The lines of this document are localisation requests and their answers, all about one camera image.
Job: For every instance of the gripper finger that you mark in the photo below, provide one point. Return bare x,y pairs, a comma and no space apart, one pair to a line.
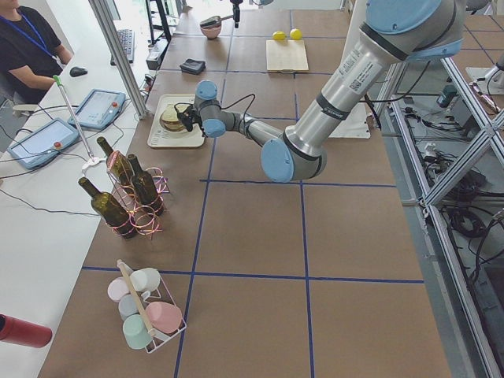
236,15
189,126
181,115

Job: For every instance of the white round plate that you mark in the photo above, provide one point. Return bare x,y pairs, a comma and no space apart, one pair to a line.
169,114

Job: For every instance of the bread slice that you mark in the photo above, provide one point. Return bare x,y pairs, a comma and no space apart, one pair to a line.
179,107
173,126

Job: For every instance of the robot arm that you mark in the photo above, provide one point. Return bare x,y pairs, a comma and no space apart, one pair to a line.
391,32

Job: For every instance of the cream bear serving tray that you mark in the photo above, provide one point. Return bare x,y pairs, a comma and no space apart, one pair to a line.
161,137

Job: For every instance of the metal spoon in bowl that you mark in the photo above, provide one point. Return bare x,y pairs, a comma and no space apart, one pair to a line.
214,21

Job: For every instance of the pink bowl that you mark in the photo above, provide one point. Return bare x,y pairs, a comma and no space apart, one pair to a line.
211,31

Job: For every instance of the yellow lemon upper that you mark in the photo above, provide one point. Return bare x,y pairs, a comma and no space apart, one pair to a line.
279,35

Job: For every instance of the yellow lemon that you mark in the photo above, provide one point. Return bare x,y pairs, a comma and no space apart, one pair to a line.
295,34
279,35

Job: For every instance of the folded grey cloth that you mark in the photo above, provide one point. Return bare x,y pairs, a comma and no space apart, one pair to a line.
192,66

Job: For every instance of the yellow lemon lower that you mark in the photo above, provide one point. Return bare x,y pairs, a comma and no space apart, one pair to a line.
295,34

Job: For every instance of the wooden cutting board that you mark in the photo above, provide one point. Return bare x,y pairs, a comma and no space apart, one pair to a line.
286,56

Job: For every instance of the dark wine bottle lower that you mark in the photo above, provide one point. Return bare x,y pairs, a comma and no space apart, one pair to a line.
144,186

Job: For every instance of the dark wine bottle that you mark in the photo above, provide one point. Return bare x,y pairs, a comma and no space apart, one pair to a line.
144,186
110,153
111,211

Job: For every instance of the dark wine bottle upper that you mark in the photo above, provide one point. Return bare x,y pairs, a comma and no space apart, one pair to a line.
110,153

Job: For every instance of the blue teach pendant far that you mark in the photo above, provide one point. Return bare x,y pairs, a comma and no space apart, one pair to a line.
98,110

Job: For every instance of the blue teach pendant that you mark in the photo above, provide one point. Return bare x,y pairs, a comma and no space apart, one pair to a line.
98,110
43,145

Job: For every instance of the black keyboard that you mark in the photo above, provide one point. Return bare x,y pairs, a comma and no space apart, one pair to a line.
127,41

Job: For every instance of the metal rod on stand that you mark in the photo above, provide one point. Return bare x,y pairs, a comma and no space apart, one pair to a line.
92,160

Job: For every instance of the black computer mouse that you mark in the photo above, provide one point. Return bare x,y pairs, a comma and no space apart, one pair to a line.
78,71

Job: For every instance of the blue teach pendant near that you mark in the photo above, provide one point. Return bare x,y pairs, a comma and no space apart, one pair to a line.
43,145

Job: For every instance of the white cup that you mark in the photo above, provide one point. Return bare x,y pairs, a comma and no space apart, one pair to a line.
147,279

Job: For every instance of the person in black shirt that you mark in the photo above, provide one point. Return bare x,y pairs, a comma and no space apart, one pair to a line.
31,53

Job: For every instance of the light pink cup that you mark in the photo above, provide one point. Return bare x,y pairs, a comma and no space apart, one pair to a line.
117,289

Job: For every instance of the grey blue cup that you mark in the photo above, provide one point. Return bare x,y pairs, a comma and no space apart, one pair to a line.
127,307

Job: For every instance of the pink cup front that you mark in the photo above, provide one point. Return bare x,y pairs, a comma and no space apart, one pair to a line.
165,317

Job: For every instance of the mint green cup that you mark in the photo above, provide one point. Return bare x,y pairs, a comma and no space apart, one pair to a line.
136,335

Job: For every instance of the red thermos bottle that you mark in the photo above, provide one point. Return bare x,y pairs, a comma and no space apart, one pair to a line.
19,332

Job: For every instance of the copper wire bottle rack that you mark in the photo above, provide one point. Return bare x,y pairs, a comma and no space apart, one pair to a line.
143,217

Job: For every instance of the aluminium frame post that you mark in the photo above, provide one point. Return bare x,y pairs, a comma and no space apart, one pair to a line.
105,22

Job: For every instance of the wooden rack handle stick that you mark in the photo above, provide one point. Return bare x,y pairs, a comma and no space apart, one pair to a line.
124,272

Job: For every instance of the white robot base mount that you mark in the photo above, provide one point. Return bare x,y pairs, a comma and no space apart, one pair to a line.
355,126

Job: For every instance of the white wire cup rack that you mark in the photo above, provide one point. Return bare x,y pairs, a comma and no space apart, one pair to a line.
162,294

